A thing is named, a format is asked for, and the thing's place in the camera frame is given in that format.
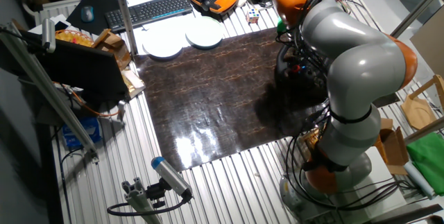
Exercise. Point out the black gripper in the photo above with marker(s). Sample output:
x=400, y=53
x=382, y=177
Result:
x=288, y=38

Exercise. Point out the black racing steering wheel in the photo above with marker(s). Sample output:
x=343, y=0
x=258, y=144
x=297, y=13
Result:
x=305, y=75

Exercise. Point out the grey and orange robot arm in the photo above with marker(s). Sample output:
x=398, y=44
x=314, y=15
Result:
x=360, y=64

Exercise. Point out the Rubik's cube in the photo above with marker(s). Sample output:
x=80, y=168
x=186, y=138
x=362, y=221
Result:
x=253, y=16

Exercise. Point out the white plate with green rim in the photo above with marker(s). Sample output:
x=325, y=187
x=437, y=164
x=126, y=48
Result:
x=204, y=33

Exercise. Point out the dark brown marble mat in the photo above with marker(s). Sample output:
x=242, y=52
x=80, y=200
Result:
x=215, y=95

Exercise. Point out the plain white round plate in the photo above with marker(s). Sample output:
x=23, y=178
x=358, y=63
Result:
x=163, y=45

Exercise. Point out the black computer keyboard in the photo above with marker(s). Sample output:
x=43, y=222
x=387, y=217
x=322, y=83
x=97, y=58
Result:
x=149, y=10

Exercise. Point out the brown cardboard panel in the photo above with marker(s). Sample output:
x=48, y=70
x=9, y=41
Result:
x=430, y=43

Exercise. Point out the open cardboard box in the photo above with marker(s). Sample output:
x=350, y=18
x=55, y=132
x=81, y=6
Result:
x=392, y=144

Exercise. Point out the light wooden stand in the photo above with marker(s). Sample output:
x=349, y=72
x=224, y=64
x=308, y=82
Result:
x=418, y=111

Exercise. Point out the gold and white snack packet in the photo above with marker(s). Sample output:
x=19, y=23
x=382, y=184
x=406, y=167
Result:
x=133, y=83

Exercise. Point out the aluminium profile bar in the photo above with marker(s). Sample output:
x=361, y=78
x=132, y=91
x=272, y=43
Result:
x=45, y=88
x=425, y=130

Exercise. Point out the brown paper bag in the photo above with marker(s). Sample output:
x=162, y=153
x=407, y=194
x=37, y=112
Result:
x=114, y=47

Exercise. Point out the green cloth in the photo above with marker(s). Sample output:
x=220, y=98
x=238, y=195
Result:
x=428, y=161

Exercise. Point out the black mouse pad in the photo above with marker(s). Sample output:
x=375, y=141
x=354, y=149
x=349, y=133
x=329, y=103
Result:
x=100, y=5

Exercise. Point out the white paper roll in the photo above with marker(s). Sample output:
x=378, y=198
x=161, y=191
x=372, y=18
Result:
x=419, y=180

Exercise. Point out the grey blue computer mouse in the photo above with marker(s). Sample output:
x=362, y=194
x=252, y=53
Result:
x=87, y=14

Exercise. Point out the black monitor panel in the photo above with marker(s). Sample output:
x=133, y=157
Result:
x=83, y=68

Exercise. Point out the blue plastic packet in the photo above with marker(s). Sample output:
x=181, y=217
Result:
x=81, y=132

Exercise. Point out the aluminium profile post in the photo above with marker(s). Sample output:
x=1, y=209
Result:
x=416, y=9
x=121, y=9

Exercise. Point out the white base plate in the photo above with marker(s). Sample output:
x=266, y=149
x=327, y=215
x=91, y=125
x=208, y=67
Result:
x=381, y=182

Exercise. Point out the silver camera with blue end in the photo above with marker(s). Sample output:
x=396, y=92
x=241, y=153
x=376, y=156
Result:
x=171, y=175

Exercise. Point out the grey camera mount profile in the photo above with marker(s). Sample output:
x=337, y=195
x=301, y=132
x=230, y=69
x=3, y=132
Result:
x=138, y=199

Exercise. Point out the plain silver camera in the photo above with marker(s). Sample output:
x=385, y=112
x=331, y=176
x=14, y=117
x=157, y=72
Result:
x=49, y=35

